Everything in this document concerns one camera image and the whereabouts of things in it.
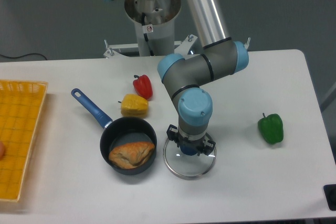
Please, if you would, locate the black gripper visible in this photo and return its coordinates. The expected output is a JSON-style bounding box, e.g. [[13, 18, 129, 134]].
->
[[166, 124, 216, 156]]

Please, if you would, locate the glass pot lid blue knob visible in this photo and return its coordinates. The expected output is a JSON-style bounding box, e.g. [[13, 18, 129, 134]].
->
[[163, 138, 217, 180]]

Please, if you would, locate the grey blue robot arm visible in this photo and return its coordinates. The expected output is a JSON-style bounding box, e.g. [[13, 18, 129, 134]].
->
[[124, 0, 249, 155]]

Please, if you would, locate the golden puff pastry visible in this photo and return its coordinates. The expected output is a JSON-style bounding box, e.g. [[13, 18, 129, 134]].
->
[[109, 142, 155, 169]]

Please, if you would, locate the yellow bell pepper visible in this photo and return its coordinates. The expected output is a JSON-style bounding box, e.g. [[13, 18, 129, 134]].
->
[[118, 94, 149, 118]]

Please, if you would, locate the red bell pepper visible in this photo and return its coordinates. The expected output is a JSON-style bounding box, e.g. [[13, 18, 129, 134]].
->
[[133, 74, 153, 100]]

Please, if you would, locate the green bell pepper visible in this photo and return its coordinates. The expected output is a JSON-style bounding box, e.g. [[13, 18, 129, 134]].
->
[[258, 113, 284, 145]]

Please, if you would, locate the black device at table corner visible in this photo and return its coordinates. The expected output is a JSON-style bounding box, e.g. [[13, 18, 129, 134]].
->
[[323, 184, 336, 211]]

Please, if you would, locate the yellow wicker basket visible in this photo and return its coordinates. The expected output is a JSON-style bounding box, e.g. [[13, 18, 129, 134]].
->
[[1, 80, 48, 202]]

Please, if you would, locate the dark pot with blue handle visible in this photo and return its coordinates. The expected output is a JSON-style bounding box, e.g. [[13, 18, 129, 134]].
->
[[71, 88, 157, 175]]

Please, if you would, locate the white metal base frame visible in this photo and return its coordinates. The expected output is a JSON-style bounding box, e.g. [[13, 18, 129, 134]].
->
[[103, 34, 251, 58]]

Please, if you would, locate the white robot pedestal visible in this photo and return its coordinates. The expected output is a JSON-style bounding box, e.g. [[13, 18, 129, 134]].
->
[[124, 0, 181, 56]]

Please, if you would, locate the black floor cable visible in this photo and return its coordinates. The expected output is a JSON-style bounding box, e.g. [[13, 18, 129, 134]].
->
[[0, 52, 48, 61]]

